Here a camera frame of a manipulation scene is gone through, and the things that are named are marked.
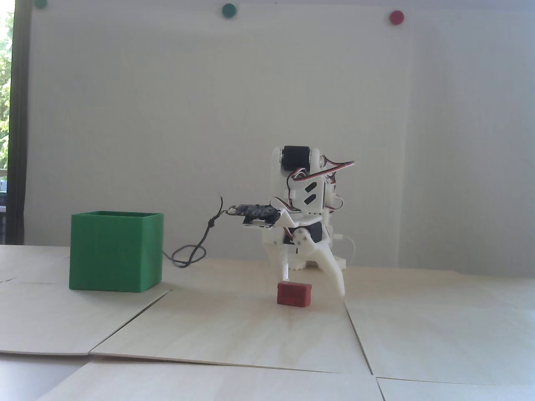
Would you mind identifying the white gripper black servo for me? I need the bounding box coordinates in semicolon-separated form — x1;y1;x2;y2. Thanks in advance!
262;217;346;297

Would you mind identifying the red block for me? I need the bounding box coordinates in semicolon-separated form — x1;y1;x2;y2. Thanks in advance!
277;281;313;307

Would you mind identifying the green open box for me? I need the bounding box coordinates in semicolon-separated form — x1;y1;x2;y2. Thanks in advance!
69;211;165;293

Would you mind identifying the white base cable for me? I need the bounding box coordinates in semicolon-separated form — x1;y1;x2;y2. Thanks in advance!
334;235;356;266

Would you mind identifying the black wrist camera board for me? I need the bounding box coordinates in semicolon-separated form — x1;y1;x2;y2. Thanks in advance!
228;203;280;222

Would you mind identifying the thin black camera cable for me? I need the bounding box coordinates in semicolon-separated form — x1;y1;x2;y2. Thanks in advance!
171;193;230;268

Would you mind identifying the red white black servo cable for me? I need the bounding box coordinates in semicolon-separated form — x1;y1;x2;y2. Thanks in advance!
286;157;356;209

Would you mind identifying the white wall board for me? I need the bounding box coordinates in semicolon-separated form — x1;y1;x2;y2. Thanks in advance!
30;0;413;270

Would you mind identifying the dark window frame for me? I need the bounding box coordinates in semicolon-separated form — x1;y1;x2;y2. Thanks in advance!
6;0;33;246

